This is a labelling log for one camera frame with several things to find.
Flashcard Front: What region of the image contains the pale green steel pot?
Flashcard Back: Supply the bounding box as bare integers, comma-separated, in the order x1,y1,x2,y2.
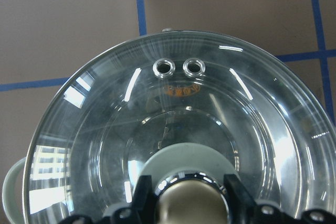
2,27,336,224

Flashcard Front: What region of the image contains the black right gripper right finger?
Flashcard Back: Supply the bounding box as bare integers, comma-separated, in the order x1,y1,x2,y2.
224,174,335,223

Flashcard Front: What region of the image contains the glass pot lid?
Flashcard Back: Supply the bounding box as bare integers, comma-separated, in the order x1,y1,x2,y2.
22,30,336,224

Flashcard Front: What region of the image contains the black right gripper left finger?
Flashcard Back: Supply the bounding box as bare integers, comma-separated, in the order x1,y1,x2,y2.
59,174,158,224

